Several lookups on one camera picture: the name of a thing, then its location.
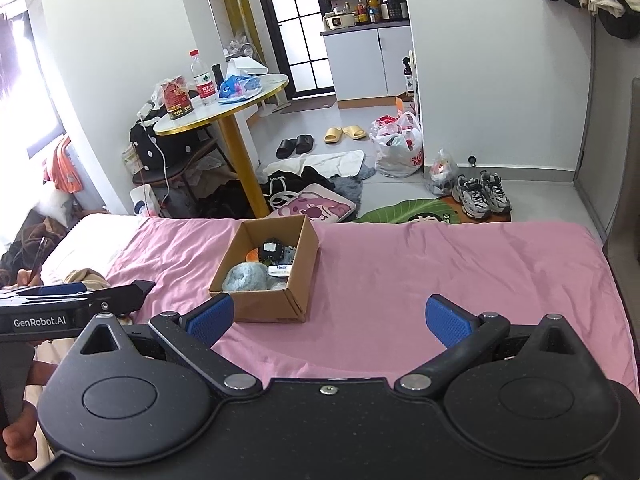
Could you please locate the grey-blue fluffy plush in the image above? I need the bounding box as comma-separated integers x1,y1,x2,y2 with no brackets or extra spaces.
221,262,286,292

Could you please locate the orange burger plush toy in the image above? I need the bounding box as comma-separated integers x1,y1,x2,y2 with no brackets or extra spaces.
245,248,259,262

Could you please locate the blue tissue pack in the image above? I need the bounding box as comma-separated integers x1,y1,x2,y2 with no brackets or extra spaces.
268,264,293,278

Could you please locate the black lace scrunchie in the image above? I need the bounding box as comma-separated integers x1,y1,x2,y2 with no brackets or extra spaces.
258,238,296,266

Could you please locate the person's left hand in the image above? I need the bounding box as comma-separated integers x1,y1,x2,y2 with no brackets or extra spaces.
0,358,60,463

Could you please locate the pink bed sheet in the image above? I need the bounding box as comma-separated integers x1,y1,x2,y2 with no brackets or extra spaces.
105,216,640,396

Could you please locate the brown cardboard box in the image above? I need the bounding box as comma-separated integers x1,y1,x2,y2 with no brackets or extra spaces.
208,216,319,323

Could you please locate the orange garment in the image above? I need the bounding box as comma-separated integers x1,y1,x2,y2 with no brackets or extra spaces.
46,134,84,194

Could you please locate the green leaf cartoon rug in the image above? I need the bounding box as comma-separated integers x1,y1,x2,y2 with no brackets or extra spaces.
356,197,511,224

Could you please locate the right grey white sneaker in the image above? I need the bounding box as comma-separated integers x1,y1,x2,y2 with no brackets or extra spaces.
480,170,512,214

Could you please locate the grey white sneaker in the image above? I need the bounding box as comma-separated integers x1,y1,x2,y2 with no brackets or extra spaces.
452,174,492,221
480,170,512,214

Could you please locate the left grey white sneaker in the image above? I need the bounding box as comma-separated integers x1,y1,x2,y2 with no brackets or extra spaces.
452,174,492,221

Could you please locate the black polka dot bag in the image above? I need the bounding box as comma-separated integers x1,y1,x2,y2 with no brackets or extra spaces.
130,122,209,171

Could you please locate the clear plastic trash bag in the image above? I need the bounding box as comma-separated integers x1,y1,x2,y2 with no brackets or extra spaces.
426,148,459,197

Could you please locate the black clothes pile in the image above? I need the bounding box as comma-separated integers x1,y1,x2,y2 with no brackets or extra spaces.
260,167,335,211

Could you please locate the pink bear cushion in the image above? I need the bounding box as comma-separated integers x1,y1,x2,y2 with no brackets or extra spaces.
269,184,356,223

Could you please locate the grey clothing on floor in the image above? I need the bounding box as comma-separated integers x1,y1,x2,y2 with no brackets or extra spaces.
329,164,375,208

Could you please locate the white red plastic shopping bag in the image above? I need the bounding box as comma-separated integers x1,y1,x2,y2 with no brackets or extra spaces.
369,112,424,178

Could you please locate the white towel on floor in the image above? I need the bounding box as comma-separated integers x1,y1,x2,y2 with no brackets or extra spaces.
262,150,366,178

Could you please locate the red snack bag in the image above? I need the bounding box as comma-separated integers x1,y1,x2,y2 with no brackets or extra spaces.
160,76,193,120

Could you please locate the clear water bottle red label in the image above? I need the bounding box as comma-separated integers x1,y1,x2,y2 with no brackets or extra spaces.
190,49,217,105

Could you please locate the right yellow slipper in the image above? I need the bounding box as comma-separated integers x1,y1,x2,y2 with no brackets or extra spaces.
342,125,368,141

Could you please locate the yellow slipper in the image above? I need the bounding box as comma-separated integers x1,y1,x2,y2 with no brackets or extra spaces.
323,127,343,144
342,125,368,141

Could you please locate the left yellow slipper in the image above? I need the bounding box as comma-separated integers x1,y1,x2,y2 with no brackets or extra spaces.
323,127,343,144

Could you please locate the blue white wipes pack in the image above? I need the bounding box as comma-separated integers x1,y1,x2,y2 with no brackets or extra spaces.
218,75,262,104

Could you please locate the white tissue box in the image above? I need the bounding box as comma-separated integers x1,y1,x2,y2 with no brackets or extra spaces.
226,56,269,77

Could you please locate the round white gold-rimmed table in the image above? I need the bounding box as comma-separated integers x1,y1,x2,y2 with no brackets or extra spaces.
153,74,288,219

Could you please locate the black spray bottle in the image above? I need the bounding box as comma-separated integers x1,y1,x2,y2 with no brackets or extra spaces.
402,56,414,96

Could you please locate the white kitchen cabinet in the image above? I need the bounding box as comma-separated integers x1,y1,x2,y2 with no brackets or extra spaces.
321,22,413,110

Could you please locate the black-framed glass door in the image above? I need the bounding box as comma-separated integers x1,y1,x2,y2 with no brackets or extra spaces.
260,0,334,99

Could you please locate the white rice cooker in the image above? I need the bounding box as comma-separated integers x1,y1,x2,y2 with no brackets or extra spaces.
323,12,357,30

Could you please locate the white charging cable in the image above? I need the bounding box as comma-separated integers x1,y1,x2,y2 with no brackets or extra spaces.
136,109,173,218

